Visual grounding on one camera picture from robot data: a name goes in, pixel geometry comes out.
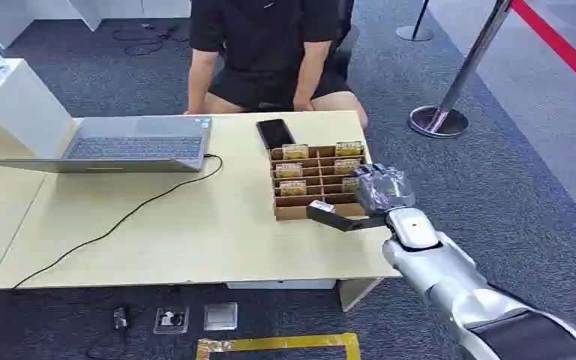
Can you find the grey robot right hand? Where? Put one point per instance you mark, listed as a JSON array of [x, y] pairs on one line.
[[385, 191]]

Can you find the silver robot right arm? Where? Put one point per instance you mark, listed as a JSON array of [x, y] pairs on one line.
[[447, 278]]

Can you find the yellow printed card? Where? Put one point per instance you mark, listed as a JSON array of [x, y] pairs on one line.
[[288, 171], [348, 148], [346, 166], [295, 151], [293, 188], [349, 185]]

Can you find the wooden card box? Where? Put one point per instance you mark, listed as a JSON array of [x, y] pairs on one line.
[[313, 186]]

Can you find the pale desk leg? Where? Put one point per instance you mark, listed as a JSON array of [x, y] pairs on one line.
[[357, 293]]

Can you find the black smartphone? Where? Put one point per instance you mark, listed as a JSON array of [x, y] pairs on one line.
[[274, 133]]

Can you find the person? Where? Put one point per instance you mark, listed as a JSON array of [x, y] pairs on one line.
[[263, 44]]

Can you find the silver floor plate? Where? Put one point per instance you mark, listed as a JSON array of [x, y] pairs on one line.
[[221, 316]]

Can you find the red barrier belt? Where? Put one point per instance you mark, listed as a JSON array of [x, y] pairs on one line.
[[561, 47]]

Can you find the open floor socket box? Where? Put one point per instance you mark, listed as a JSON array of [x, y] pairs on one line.
[[171, 319]]

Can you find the grey laptop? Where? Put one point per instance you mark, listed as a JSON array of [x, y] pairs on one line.
[[139, 144]]

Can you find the small black floor device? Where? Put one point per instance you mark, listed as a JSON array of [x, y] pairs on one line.
[[120, 318]]

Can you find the white cabinet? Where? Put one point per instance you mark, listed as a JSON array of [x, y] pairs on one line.
[[129, 9]]

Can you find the chrome stanchion post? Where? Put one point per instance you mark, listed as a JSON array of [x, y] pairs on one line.
[[459, 74]]

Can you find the white under-desk rail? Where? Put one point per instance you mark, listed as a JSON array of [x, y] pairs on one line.
[[280, 284]]

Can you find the black stanchion post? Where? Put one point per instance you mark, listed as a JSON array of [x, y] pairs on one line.
[[415, 30]]

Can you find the yellow tape frame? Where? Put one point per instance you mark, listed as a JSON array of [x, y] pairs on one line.
[[278, 344]]

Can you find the white pedestal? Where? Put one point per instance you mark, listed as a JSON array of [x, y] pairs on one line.
[[24, 109]]

